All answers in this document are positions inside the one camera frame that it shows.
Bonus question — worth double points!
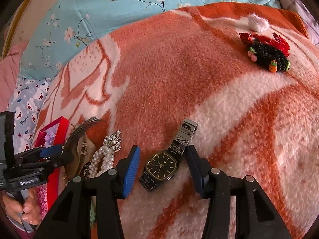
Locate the white pearl bracelet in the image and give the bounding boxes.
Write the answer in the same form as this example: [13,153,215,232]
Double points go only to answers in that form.
[88,145,115,179]

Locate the purple plaid pillow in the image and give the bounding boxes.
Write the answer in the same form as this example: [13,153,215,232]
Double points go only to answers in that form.
[279,0,318,48]

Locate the orange white fleece blanket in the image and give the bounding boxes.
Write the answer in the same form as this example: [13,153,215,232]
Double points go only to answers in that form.
[36,3,318,238]

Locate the white fluffy pompom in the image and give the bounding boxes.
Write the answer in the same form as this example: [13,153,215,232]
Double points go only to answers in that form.
[248,14,269,32]

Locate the pink quilted blanket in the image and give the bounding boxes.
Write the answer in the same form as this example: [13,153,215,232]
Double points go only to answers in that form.
[0,40,28,112]

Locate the silver rhinestone hair clip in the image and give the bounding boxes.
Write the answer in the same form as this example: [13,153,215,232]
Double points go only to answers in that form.
[103,130,122,153]

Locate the blue bear print pillow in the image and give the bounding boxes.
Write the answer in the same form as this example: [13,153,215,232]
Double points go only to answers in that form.
[8,77,51,154]

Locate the red jewelry box tray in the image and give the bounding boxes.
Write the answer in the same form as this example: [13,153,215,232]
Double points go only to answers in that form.
[35,117,69,210]

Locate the black gold wristwatch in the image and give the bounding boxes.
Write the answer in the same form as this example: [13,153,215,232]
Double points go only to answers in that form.
[139,119,198,192]

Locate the person's left hand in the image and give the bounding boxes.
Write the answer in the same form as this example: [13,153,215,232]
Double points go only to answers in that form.
[2,188,42,225]

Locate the small purple flower scrunchie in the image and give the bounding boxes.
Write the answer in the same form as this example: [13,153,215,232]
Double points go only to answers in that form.
[43,124,58,148]

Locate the red ribbon hair clip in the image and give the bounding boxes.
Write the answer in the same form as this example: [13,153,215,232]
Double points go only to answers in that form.
[239,32,290,57]

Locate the pink flower scrunchie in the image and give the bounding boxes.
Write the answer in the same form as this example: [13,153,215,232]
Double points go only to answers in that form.
[36,185,48,218]

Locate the teal floral quilt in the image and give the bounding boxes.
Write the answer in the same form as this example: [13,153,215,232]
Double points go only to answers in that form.
[20,0,281,79]

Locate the beige claw hair clip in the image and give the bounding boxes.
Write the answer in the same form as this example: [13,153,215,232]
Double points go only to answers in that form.
[65,133,96,179]

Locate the black hair comb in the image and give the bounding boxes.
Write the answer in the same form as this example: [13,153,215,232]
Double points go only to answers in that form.
[62,117,101,162]

